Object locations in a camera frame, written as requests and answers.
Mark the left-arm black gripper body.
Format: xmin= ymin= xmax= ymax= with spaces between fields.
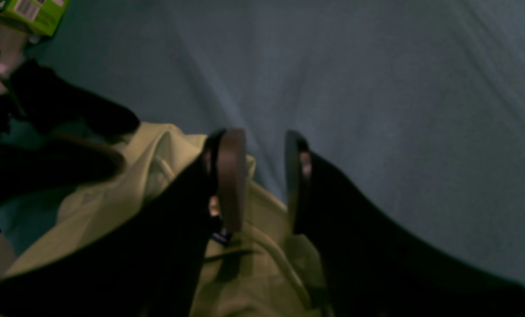
xmin=0 ymin=59 xmax=140 ymax=204

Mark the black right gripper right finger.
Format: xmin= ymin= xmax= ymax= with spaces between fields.
xmin=285 ymin=130 xmax=525 ymax=317

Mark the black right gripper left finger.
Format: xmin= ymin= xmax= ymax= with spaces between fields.
xmin=0 ymin=129 xmax=246 ymax=317

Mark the green T-shirt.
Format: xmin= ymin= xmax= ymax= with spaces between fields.
xmin=0 ymin=122 xmax=333 ymax=317

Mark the green cardboard box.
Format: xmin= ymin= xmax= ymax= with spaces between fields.
xmin=0 ymin=0 xmax=70 ymax=37

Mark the blue table cloth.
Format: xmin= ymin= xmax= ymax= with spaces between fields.
xmin=26 ymin=0 xmax=525 ymax=285

